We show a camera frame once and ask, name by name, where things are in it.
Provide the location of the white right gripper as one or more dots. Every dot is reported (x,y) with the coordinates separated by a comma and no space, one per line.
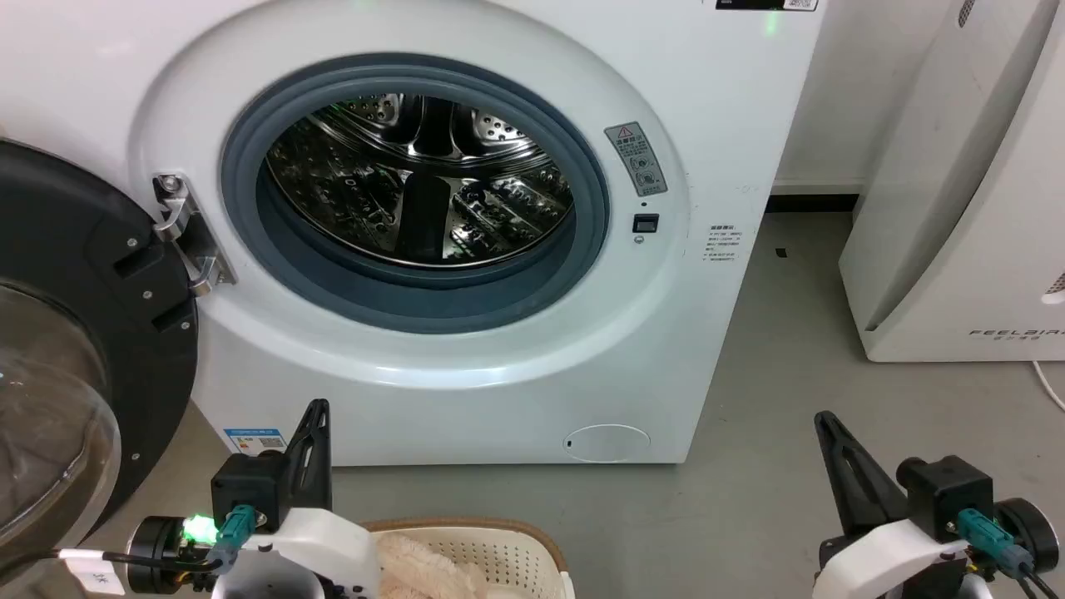
(890,557)

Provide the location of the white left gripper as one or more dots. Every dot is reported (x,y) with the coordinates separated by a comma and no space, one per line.
(324,549)

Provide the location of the metal washing machine door hinge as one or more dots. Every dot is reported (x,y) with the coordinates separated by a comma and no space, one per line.
(190,233)

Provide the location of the stainless steel washing machine drum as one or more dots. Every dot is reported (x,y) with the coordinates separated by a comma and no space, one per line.
(349,183)

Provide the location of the black round washer door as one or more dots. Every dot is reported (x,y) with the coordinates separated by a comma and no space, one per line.
(79,225)

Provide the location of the blue energy label sticker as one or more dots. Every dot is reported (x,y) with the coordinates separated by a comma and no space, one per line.
(254,441)

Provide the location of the cream fluffy towel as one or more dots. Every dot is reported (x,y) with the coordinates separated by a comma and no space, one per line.
(416,570)

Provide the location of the cream plastic laundry basket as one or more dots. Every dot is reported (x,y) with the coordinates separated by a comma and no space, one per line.
(516,553)

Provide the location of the oval white filter cover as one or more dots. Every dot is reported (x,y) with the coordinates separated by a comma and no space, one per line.
(607,443)

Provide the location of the small printed text sticker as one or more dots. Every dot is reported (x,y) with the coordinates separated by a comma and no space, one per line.
(722,243)

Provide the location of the white air purifier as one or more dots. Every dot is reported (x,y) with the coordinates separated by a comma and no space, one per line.
(957,216)

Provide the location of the grey rubber door gasket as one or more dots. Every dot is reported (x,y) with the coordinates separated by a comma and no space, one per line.
(243,170)

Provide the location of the black door latch socket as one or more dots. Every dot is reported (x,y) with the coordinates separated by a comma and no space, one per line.
(646,223)

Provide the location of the grey warning sticker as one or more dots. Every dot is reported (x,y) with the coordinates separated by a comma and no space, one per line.
(637,158)

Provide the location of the white front-load washing machine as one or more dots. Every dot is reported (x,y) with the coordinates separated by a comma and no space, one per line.
(715,91)

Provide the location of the black label strip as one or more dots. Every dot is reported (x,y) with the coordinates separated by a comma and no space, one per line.
(765,4)

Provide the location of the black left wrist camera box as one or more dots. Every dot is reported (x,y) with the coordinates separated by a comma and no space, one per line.
(250,491)

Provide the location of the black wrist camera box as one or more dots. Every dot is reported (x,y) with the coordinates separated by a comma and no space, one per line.
(948,495)
(250,491)

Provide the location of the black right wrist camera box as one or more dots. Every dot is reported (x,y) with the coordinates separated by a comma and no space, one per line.
(948,495)

